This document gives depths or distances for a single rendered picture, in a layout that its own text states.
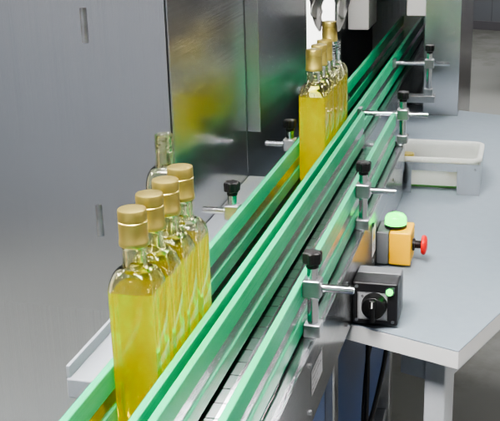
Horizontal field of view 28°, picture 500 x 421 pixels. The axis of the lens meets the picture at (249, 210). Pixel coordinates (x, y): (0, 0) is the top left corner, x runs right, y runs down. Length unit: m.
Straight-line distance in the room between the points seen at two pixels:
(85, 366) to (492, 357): 2.15
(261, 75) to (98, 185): 0.53
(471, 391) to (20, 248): 1.68
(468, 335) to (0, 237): 0.87
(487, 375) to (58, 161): 1.83
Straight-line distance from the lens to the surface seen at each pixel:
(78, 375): 1.42
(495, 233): 2.28
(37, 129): 1.85
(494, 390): 3.21
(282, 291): 1.64
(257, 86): 2.18
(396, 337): 1.80
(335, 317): 1.64
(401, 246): 2.06
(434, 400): 1.86
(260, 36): 2.18
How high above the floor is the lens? 1.53
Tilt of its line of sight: 19 degrees down
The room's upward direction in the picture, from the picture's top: 2 degrees counter-clockwise
